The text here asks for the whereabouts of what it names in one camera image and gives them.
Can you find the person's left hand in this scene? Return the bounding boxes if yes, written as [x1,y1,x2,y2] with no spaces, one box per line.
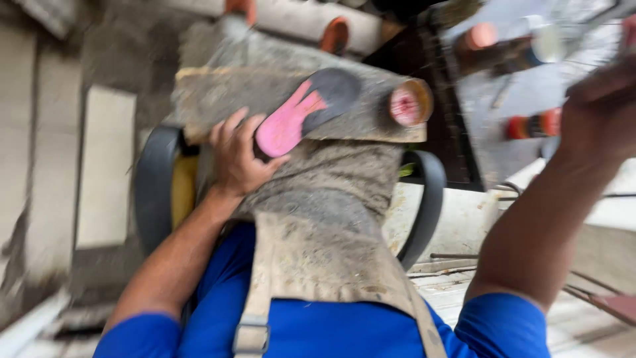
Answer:
[209,106,292,201]

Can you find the person's right hand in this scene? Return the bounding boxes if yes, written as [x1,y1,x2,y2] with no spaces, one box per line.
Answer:
[560,55,636,165]

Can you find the pink and black shoe sole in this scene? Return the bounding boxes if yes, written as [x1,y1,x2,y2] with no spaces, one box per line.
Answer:
[254,67,362,159]

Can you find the cluttered grey work table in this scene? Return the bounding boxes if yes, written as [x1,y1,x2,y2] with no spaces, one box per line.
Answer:
[365,0,636,192]

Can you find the round tin of pink glue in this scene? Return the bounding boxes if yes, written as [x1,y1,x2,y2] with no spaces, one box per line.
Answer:
[388,79,434,128]

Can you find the white painted wooden bench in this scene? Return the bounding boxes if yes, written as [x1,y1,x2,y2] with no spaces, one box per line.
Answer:
[382,158,636,358]

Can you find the black chair armrest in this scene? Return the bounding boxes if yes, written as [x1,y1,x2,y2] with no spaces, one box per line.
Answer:
[397,149,448,272]
[133,124,187,257]

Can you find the white roll with orange pieces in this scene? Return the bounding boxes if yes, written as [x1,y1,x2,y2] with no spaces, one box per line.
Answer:
[164,0,384,56]

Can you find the dirty grey work apron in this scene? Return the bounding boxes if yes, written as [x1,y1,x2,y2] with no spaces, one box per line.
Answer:
[171,20,448,358]

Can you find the blue long-sleeved shirt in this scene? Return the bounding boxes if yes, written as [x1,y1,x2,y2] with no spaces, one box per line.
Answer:
[92,221,552,358]

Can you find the worn wooden work board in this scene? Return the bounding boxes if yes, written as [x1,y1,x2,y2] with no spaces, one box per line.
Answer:
[171,66,429,146]

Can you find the yellow chair seat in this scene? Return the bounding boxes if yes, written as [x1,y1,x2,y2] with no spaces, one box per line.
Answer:
[170,153,200,232]

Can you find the pale flat floor panel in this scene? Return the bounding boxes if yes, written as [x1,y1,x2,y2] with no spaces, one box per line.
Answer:
[76,85,138,250]

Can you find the metal apron strap buckle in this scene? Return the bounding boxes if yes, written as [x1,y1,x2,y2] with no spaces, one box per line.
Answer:
[232,322,271,356]

